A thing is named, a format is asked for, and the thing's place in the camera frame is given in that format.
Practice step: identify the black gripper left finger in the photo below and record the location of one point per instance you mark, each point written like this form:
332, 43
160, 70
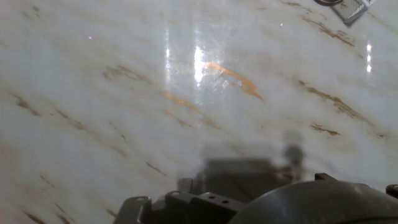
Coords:
186, 208

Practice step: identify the marble pattern sheet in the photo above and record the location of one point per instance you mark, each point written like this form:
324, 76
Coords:
155, 109

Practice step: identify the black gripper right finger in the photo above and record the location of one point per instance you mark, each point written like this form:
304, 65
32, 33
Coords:
392, 190

